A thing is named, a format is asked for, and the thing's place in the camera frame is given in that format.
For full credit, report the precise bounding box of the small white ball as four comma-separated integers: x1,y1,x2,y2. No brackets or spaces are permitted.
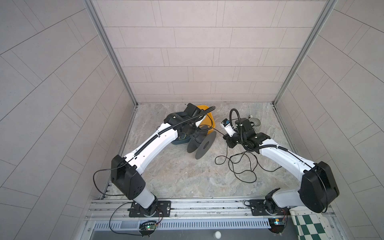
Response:
214,231,222,240

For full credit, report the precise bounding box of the black long cable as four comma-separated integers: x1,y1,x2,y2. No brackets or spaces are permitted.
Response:
197,119,283,184

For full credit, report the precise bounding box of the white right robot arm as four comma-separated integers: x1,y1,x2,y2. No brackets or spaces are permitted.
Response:
221,116,340,215

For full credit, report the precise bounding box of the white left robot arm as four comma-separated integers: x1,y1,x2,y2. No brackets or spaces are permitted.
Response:
109,103,217,237

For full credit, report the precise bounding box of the yellow plastic bin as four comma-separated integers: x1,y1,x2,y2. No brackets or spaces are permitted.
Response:
199,113,216,135

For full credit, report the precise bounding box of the aluminium corner profile right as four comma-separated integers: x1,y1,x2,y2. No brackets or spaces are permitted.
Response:
272,0,338,106

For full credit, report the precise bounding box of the striped ceramic mug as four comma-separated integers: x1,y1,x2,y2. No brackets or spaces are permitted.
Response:
248,115,262,133

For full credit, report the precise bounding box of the grey perforated cable spool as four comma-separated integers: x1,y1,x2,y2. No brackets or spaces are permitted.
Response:
187,127,217,160

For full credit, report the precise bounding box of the aluminium corner profile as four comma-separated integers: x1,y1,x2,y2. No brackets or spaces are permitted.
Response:
272,0,338,106
83,0,138,107

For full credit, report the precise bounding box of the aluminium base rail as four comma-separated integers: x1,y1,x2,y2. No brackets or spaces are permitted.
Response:
83,196,334,232

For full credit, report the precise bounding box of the teal plastic bin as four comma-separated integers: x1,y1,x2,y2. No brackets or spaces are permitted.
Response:
172,112,191,145

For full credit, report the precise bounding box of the aluminium corner profile left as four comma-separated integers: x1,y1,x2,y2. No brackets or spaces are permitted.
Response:
83,0,138,107

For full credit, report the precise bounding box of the green white checkered cloth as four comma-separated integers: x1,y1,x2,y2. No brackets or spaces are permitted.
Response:
290,207,336,240

